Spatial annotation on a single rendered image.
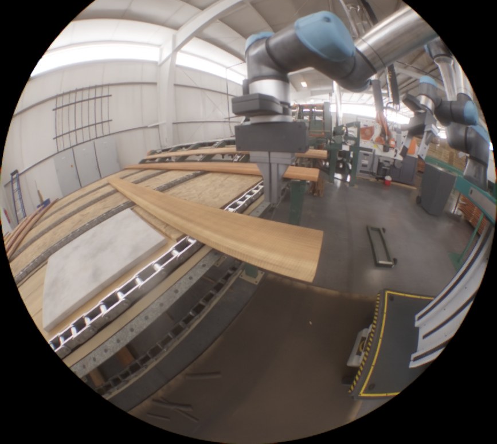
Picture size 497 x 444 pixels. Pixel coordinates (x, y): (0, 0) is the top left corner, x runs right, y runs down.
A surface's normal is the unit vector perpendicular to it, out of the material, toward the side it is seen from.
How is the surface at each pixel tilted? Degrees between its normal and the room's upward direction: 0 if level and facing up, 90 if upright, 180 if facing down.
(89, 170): 90
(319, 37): 126
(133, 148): 88
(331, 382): 0
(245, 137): 90
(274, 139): 90
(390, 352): 0
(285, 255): 0
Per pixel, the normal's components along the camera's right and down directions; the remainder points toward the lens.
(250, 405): -0.06, -0.91
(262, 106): 0.62, 0.29
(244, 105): -0.49, 0.38
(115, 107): 0.87, 0.13
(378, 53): -0.37, 0.86
